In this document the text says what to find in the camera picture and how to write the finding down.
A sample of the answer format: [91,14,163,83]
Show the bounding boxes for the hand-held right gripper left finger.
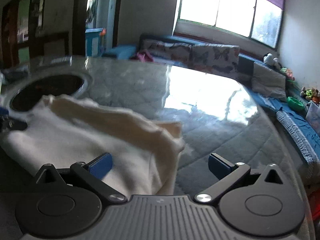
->
[35,152,128,204]

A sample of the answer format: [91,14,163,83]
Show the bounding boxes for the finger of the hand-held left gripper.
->
[0,107,28,132]

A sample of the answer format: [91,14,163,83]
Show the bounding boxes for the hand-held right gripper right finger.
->
[196,153,287,204]

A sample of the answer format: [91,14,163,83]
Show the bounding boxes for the cream garment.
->
[0,94,186,195]

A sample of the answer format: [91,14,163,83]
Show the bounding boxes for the round black induction cooktop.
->
[9,74,87,112]

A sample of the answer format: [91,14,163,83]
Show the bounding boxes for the grey pillow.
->
[251,62,287,99]

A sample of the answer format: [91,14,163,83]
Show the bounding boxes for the green plastic basin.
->
[287,96,306,111]

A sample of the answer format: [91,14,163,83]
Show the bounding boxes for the butterfly print cushion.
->
[191,44,240,79]
[142,39,193,65]

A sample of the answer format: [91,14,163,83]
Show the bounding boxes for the dark wooden shelf cabinet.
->
[0,0,48,68]

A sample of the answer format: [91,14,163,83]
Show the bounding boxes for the blue white toy cabinet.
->
[85,28,107,57]

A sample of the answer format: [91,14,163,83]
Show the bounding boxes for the colourful plush toys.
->
[300,87,320,103]

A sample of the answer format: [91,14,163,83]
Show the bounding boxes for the pink cloth on sofa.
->
[130,51,154,62]

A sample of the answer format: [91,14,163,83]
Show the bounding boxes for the panda plush toy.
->
[263,53,282,69]

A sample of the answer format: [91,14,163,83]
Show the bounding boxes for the window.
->
[175,0,285,48]

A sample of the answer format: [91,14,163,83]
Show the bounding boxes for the dark wooden door frame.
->
[72,0,124,55]

